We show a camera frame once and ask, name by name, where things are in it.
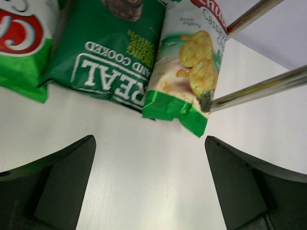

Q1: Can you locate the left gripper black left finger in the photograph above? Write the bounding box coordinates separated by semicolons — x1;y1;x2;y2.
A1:
0;135;96;230

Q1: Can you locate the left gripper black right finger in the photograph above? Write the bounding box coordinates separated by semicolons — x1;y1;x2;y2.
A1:
204;136;307;230

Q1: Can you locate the green Real chips bag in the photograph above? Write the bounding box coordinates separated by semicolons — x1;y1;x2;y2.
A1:
40;0;166;112

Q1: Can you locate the green Chuba cassava bag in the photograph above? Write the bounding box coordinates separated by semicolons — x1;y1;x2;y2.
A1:
142;0;227;137
0;0;64;103

